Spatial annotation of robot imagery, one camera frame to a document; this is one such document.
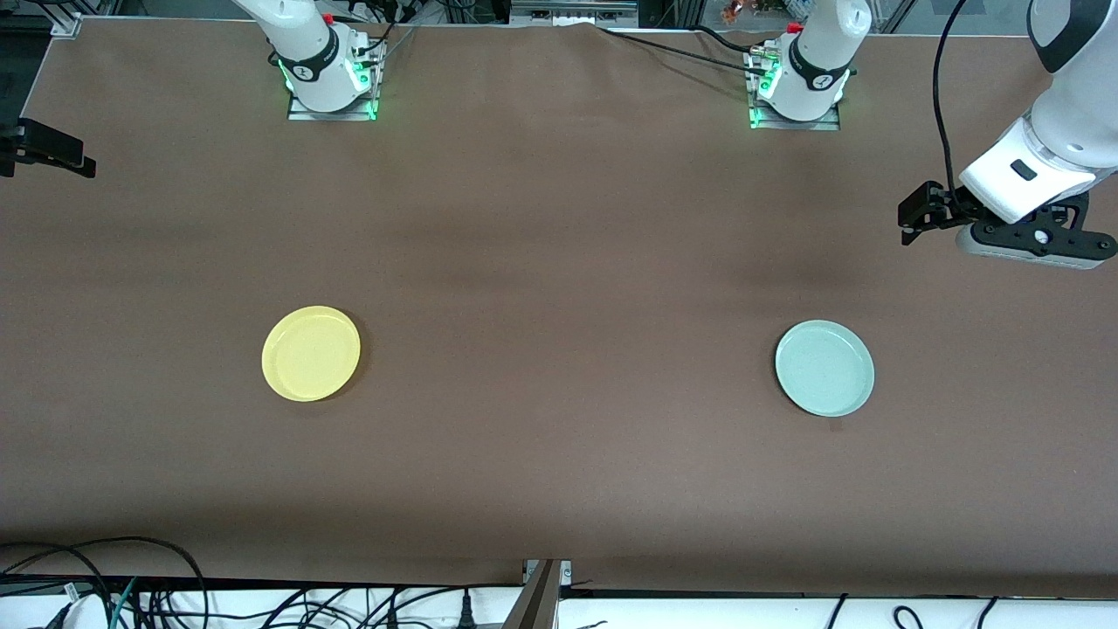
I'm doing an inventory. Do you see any green cable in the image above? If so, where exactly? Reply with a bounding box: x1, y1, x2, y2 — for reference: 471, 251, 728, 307
109, 577, 139, 629

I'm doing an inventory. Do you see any black looped floor cable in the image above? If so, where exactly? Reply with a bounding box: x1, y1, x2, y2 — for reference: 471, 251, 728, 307
0, 536, 209, 629

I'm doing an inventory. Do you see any long black table cable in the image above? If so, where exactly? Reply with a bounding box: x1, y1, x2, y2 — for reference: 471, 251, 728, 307
597, 24, 769, 78

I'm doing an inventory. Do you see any pale green round plate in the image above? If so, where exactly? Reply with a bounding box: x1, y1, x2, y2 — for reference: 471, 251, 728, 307
775, 320, 875, 418

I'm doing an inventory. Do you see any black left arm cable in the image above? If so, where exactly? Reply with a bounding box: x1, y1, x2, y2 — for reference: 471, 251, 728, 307
931, 0, 972, 216

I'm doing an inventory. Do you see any aluminium frame profile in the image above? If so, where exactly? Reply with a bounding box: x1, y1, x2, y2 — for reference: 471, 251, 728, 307
502, 559, 573, 629

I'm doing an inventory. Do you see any brown table cover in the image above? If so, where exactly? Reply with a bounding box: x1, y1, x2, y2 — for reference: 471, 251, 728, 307
0, 16, 1118, 600

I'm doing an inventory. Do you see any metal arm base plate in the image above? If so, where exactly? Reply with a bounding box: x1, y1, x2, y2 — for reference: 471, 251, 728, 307
748, 48, 842, 132
286, 39, 380, 122

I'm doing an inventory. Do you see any yellow round plate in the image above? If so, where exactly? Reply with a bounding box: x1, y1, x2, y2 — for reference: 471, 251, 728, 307
262, 305, 362, 403

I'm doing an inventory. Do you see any grey metal box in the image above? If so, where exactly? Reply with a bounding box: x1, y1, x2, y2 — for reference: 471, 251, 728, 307
509, 0, 640, 25

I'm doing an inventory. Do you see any short black table cable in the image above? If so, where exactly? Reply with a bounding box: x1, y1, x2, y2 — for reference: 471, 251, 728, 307
693, 24, 759, 55

